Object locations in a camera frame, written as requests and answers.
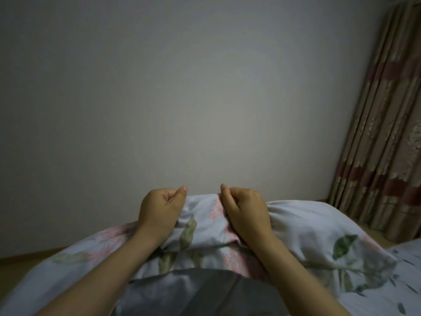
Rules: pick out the person's left hand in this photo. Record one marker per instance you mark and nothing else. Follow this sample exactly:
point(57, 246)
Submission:
point(157, 208)

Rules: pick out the person's right hand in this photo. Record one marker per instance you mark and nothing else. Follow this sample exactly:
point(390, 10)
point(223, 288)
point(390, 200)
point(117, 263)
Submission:
point(247, 213)

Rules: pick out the person's left thumb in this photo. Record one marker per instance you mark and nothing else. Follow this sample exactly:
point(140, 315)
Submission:
point(178, 194)

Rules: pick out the person's right thumb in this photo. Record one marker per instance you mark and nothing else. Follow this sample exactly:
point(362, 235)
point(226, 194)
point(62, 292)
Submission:
point(228, 196)

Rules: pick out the floral light blue duvet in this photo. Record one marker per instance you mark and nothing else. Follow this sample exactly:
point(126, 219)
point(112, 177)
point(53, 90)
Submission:
point(296, 233)

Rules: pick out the person's right forearm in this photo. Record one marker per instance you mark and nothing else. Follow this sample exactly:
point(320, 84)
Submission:
point(296, 276)

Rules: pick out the person's left forearm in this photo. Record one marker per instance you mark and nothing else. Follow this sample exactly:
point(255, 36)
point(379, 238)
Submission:
point(105, 269)

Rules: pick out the beige patterned curtain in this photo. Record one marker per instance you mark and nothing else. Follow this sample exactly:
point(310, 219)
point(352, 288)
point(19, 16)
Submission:
point(381, 128)

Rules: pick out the leaf print bed sheet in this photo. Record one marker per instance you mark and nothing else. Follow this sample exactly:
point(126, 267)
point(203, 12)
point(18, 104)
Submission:
point(394, 286)

